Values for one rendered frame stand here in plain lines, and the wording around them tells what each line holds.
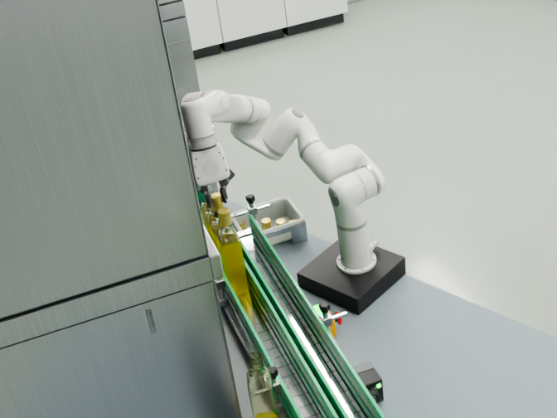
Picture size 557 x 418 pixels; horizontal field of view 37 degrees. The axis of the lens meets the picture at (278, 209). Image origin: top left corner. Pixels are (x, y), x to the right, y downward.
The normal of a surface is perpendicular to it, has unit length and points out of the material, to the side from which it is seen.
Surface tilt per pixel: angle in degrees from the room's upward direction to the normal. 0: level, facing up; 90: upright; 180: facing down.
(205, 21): 90
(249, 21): 90
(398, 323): 0
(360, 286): 2
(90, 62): 90
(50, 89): 90
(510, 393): 0
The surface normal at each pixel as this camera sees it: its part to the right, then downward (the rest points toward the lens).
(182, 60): 0.35, 0.48
